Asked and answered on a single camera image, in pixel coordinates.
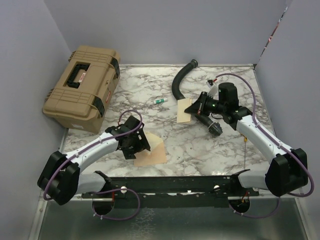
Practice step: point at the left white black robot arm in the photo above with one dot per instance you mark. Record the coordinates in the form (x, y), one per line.
(62, 177)

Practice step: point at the tan plastic tool case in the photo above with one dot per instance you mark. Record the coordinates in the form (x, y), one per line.
(82, 95)

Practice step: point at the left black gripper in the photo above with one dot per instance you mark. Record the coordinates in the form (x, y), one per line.
(142, 144)

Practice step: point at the tan paper envelope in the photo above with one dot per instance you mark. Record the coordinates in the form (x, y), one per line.
(156, 155)

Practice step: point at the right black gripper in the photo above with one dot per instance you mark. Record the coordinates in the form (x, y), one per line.
(198, 106)

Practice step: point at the brown paper letter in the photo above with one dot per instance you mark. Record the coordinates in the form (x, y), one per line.
(182, 105)

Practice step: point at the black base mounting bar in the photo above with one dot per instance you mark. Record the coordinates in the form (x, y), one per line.
(173, 192)

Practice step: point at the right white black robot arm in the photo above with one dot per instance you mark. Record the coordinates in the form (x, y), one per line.
(286, 165)

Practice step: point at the green white glue stick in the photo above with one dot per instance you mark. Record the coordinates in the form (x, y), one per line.
(160, 101)

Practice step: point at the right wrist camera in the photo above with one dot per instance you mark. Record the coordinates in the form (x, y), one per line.
(213, 87)

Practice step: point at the aluminium frame rail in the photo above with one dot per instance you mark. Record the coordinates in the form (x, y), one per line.
(50, 198)

